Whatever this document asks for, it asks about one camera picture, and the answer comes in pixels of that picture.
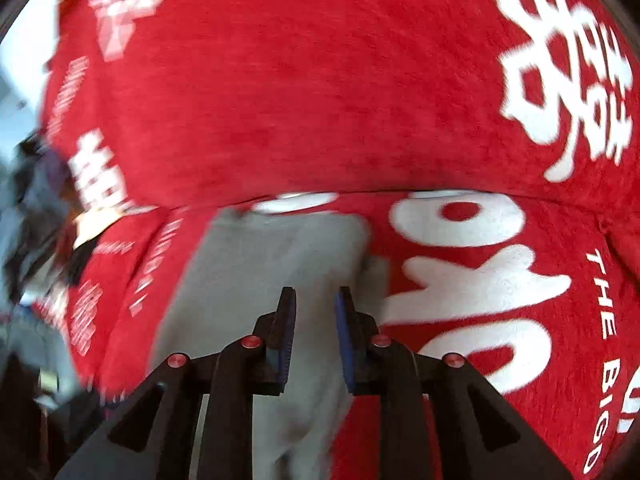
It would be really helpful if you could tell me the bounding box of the black cloth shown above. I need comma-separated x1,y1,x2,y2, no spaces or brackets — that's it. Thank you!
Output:
50,237,101,286

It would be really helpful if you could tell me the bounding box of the cream cloth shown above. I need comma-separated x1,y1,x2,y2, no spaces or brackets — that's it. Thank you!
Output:
72,207,126,248

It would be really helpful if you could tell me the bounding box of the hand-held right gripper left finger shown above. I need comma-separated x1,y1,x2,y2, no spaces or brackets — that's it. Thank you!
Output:
55,286,297,480

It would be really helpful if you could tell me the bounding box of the grey long-sleeved shirt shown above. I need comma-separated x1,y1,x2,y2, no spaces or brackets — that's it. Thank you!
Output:
150,207,391,480

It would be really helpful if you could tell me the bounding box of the grey-blue cloth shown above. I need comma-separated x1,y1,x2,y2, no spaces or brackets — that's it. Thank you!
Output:
0,135,76,301

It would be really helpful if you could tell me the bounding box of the red printed back cushion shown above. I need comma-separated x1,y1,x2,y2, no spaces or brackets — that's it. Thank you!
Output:
40,0,640,211

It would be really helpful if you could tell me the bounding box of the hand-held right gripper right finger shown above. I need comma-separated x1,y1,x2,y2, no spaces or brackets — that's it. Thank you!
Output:
334,286,576,480

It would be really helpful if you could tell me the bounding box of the red printed sofa cover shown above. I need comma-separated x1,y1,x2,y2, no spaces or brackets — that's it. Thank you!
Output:
30,190,640,480

